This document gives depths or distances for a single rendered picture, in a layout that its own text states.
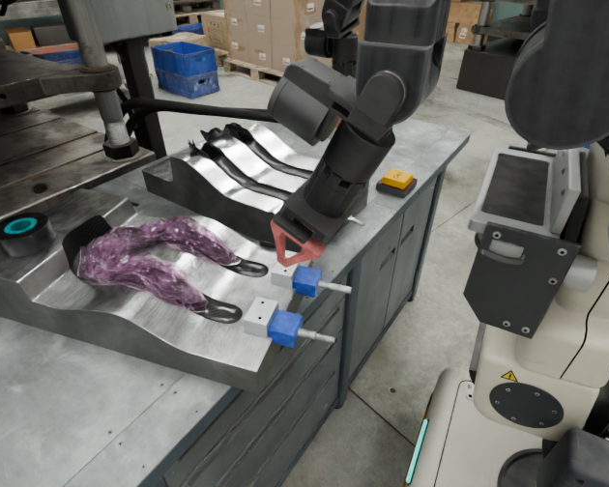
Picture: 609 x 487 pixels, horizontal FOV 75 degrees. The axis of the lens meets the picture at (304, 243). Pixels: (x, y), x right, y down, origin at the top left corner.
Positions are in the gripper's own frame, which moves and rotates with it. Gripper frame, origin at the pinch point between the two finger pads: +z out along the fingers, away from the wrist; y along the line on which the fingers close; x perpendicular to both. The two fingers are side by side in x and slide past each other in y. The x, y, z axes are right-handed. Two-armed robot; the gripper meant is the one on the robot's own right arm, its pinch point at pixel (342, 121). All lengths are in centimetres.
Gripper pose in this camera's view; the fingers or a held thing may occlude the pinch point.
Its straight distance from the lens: 105.6
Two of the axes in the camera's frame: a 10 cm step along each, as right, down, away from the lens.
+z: 0.2, 8.0, 6.0
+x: 8.1, 3.4, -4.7
